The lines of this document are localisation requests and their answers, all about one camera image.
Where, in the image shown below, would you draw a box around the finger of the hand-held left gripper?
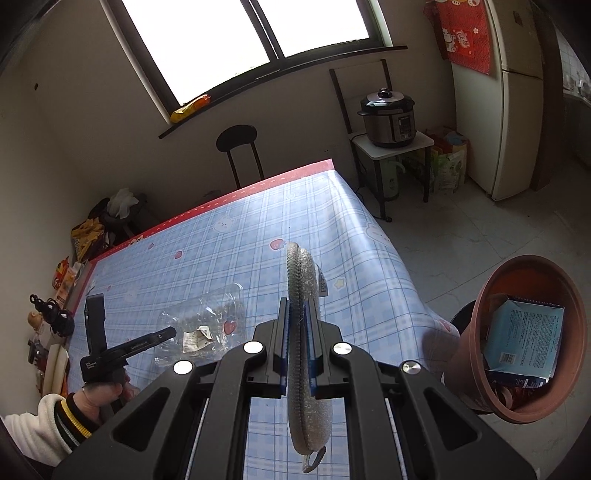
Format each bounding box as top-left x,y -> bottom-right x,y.
107,327 -> 177,365
84,294 -> 108,358

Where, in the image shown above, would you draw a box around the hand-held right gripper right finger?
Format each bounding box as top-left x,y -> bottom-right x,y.
305,298 -> 539,480

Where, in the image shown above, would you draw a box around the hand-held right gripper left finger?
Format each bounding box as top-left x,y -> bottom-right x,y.
53,298 -> 291,480

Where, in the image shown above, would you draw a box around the clear plastic clamshell tray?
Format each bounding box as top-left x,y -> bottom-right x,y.
154,282 -> 246,367

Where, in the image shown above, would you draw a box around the brown plastic bin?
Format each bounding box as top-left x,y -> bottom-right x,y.
445,255 -> 583,424

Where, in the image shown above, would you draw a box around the red foil wrapper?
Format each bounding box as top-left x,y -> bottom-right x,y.
490,382 -> 532,411

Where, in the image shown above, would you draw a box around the blue cardboard box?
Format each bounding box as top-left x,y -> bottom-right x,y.
482,295 -> 566,388

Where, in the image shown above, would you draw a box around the person's left hand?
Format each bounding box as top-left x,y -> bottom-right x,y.
82,382 -> 139,423

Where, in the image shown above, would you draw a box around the black figurines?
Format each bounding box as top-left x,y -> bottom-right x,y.
28,293 -> 75,337

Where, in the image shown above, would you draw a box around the red yellow snack packets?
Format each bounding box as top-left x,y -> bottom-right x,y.
52,258 -> 84,301

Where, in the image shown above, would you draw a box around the yellow snack bags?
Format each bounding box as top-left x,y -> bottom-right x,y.
70,217 -> 109,264

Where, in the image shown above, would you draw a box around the black bag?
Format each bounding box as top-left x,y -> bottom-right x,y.
88,196 -> 116,222

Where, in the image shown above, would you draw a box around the white crumpled plastic bag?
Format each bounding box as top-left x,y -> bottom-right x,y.
107,187 -> 140,217

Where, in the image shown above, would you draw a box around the white green kettle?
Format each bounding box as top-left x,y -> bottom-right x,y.
379,161 -> 408,202

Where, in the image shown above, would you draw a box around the colourful shopping bag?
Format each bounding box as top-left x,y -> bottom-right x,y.
427,127 -> 468,193

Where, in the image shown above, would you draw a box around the yellow orange packet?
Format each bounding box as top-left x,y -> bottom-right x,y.
169,95 -> 212,124

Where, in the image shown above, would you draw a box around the dark framed window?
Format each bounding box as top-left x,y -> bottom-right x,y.
99,0 -> 409,139

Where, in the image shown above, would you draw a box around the white fridge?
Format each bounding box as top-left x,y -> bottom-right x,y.
450,0 -> 548,201

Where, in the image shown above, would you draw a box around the red printed cloth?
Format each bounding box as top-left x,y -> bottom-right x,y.
424,0 -> 494,75

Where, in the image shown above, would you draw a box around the black frame side table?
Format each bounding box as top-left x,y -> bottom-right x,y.
329,59 -> 435,222

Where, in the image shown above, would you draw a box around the wooden door frame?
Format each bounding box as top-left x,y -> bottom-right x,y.
531,0 -> 566,192

